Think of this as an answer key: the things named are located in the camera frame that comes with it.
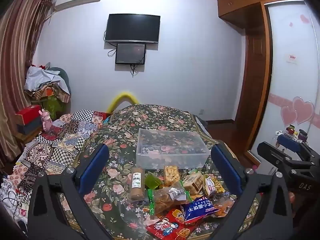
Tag clear plastic storage box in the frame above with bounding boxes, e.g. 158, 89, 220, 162
136, 128, 210, 170

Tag orange snack packet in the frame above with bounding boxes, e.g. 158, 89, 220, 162
212, 196, 237, 217

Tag red snack bag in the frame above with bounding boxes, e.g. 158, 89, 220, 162
146, 209, 198, 239

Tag red box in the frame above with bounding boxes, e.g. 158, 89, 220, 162
15, 105, 43, 125

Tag pink heart stickers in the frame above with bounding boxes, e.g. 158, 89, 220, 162
280, 96, 315, 127

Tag white sliding wardrobe door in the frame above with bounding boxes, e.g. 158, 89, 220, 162
260, 0, 320, 172

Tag orange cracker packet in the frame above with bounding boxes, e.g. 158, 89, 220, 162
163, 165, 181, 187

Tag pile of clothes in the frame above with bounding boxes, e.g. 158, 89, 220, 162
24, 64, 72, 103

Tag blue snack bag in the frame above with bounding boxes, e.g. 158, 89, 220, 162
180, 195, 221, 224

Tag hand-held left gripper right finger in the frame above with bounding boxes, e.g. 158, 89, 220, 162
211, 141, 293, 240

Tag green cloth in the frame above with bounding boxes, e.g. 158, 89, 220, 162
41, 97, 67, 120

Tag brown biscuit roll pack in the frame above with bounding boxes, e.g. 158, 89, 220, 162
129, 167, 146, 202

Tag patchwork quilt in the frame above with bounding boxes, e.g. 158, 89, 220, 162
0, 109, 112, 207

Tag floral blanket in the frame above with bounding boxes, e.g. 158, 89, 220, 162
57, 104, 263, 240

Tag yellow hoop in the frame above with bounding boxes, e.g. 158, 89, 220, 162
107, 92, 139, 113

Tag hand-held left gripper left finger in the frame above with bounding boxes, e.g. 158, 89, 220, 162
27, 143, 118, 240

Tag black wall television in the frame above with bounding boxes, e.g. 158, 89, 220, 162
105, 14, 161, 43

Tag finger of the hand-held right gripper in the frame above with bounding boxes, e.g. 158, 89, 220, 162
278, 129, 320, 161
257, 141, 314, 173

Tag green jelly cup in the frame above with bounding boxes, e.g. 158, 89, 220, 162
144, 172, 161, 189

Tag dark grey box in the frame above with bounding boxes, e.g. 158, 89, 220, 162
17, 117, 43, 135

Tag beige bread packet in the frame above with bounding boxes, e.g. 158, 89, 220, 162
181, 171, 204, 195

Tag small black wall monitor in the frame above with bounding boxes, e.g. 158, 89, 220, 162
115, 43, 147, 65

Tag wooden wardrobe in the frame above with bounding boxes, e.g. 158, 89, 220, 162
217, 0, 311, 168

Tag pink plush toy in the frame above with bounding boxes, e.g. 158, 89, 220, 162
39, 109, 53, 132

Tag striped brown curtain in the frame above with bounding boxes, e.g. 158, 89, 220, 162
0, 0, 54, 170

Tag white suitcase with stickers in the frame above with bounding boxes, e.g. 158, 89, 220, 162
272, 129, 285, 151

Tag clear bag of cookies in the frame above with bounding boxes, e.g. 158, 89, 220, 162
147, 181, 193, 214

